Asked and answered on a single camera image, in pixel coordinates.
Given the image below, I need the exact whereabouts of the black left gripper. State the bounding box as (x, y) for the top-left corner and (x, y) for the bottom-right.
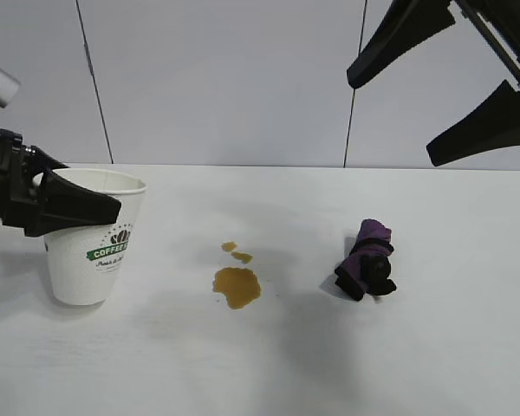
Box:
(0, 128), (123, 238)

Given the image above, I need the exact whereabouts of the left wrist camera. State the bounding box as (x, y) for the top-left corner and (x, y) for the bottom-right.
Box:
(0, 64), (22, 110)

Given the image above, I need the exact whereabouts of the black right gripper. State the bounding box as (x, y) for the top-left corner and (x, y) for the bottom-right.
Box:
(346, 0), (520, 168)

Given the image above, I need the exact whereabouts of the large brown coffee spill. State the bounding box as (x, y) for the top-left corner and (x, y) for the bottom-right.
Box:
(211, 267), (263, 311)

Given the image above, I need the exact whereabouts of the white paper coffee cup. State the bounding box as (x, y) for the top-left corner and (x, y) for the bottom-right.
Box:
(32, 167), (148, 307)

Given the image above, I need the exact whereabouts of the purple and black cloth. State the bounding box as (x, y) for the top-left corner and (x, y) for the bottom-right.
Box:
(334, 218), (398, 302)

